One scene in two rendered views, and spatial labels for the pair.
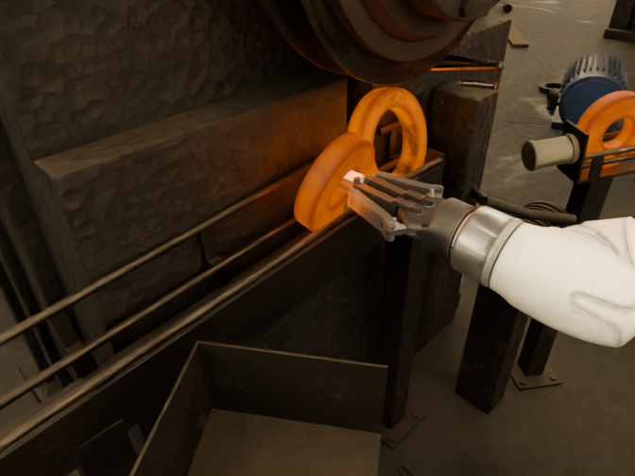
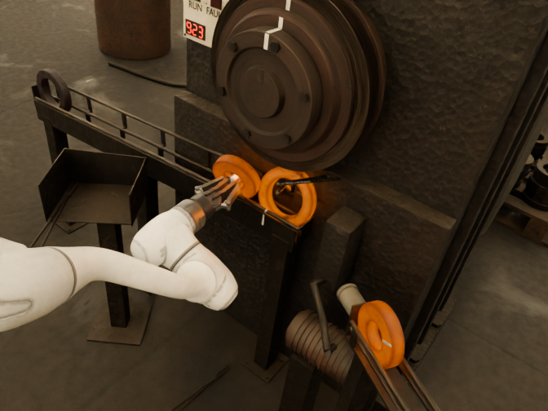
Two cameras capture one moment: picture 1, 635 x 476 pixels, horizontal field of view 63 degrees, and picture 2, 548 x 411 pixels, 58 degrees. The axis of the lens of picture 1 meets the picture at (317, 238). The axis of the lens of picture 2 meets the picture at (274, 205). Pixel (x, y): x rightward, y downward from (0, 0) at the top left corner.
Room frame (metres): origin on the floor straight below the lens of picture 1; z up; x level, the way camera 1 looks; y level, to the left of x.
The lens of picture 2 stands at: (0.49, -1.24, 1.61)
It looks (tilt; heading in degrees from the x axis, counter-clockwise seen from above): 38 degrees down; 76
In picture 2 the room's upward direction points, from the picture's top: 8 degrees clockwise
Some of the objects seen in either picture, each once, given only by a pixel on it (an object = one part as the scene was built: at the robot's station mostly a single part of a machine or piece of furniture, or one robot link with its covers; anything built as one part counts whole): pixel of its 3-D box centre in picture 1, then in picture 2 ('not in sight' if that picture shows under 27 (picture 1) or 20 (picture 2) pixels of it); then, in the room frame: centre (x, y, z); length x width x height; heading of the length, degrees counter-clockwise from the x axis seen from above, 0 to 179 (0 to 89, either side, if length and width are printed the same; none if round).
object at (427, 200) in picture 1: (397, 196); (224, 193); (0.62, -0.11, 0.76); 0.11 x 0.01 x 0.04; 46
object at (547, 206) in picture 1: (506, 313); (314, 386); (0.90, -0.45, 0.27); 0.22 x 0.13 x 0.53; 134
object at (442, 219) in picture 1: (434, 220); (205, 203); (0.57, -0.15, 0.75); 0.09 x 0.08 x 0.07; 48
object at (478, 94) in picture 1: (455, 146); (338, 249); (0.94, -0.27, 0.68); 0.11 x 0.08 x 0.24; 44
